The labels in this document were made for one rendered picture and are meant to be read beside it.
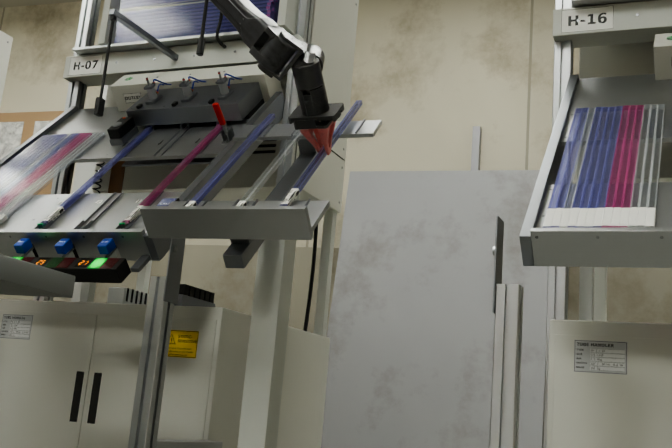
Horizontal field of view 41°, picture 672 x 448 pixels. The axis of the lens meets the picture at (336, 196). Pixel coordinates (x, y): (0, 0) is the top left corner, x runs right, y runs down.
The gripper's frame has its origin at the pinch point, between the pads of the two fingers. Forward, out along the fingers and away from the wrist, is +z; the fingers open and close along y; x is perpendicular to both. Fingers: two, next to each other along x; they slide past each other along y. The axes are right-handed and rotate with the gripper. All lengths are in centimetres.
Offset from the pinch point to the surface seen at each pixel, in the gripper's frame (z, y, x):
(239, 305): 196, 164, -210
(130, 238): 7.6, 37.4, 21.9
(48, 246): 10, 60, 21
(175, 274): 14.8, 27.7, 24.3
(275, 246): 14.6, 9.3, 14.0
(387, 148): 134, 84, -276
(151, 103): 1, 62, -36
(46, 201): 8, 71, 4
